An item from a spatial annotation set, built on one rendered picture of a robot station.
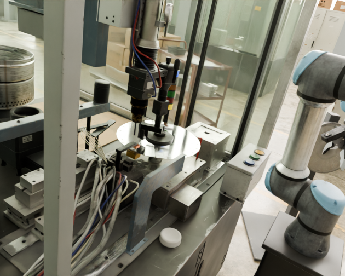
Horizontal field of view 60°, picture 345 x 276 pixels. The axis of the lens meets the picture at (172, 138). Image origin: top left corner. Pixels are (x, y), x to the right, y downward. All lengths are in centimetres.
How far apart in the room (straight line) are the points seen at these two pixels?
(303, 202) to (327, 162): 97
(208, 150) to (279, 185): 39
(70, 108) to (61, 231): 23
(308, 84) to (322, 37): 839
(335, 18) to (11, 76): 860
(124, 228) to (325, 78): 75
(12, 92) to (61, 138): 99
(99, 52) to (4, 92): 59
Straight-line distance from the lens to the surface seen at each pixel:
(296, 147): 107
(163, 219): 109
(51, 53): 45
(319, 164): 206
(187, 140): 121
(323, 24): 936
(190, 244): 103
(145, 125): 108
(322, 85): 96
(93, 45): 97
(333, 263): 122
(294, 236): 119
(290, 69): 140
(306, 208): 112
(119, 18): 89
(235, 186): 126
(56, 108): 46
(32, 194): 100
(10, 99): 146
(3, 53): 167
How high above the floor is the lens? 145
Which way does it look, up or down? 25 degrees down
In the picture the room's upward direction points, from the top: 11 degrees clockwise
